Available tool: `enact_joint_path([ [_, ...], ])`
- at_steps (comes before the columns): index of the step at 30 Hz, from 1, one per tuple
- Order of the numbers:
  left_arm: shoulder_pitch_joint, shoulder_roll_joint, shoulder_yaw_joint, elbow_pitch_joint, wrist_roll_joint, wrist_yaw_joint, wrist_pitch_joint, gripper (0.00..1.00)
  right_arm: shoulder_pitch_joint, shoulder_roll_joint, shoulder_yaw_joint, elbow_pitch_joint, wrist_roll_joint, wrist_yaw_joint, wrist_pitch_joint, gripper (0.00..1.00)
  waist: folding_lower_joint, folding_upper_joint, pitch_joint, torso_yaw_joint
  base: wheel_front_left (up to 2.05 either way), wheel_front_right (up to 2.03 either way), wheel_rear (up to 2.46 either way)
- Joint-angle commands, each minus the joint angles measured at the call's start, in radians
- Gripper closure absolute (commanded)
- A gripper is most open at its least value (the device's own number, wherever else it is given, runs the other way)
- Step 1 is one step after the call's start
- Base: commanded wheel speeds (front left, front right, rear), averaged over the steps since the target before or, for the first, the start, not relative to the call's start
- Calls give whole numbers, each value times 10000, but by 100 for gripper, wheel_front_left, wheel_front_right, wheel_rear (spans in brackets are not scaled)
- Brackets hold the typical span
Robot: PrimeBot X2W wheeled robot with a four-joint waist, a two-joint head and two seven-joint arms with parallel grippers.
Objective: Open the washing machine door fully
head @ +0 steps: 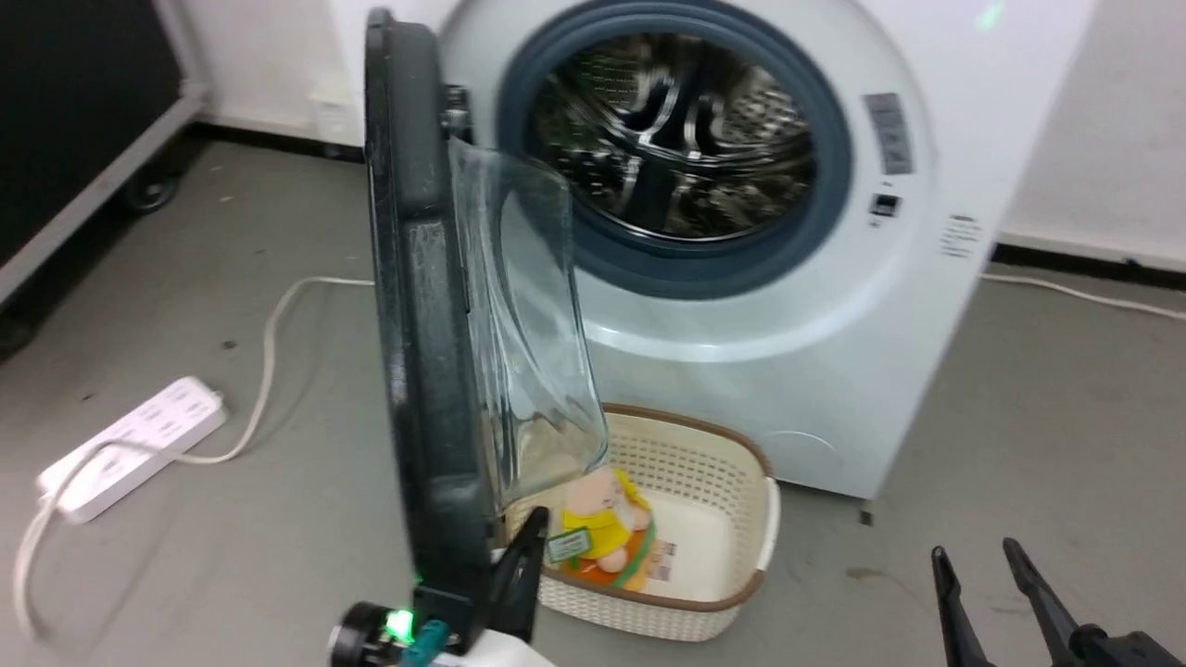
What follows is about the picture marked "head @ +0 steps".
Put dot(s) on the cream laundry basket brown rim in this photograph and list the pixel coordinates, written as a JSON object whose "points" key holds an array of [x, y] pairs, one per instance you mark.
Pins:
{"points": [[713, 593]]}

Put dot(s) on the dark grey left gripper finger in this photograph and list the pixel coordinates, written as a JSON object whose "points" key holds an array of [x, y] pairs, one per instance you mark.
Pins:
{"points": [[519, 584]]}

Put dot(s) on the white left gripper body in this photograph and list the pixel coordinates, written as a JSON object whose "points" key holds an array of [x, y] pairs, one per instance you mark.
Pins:
{"points": [[445, 648]]}

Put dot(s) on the white power strip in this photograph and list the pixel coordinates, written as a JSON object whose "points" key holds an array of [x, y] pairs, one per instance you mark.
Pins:
{"points": [[139, 445]]}

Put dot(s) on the yellow plush doll toy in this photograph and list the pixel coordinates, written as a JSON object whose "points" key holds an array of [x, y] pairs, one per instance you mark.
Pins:
{"points": [[607, 528]]}

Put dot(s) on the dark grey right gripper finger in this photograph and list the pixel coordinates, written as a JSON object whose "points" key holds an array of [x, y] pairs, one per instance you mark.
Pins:
{"points": [[954, 621], [1042, 593]]}

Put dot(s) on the white front-load washing machine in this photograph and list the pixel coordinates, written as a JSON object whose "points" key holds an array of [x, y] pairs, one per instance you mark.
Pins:
{"points": [[834, 306]]}

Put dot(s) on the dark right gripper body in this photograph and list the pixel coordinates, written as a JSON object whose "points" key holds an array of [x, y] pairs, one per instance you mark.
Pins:
{"points": [[1135, 651]]}

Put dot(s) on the black washing machine glass door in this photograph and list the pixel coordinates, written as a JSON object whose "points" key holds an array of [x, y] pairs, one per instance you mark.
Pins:
{"points": [[431, 371]]}

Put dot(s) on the black wheeled flight case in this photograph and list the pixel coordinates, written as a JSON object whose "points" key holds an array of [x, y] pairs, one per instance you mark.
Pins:
{"points": [[65, 111]]}

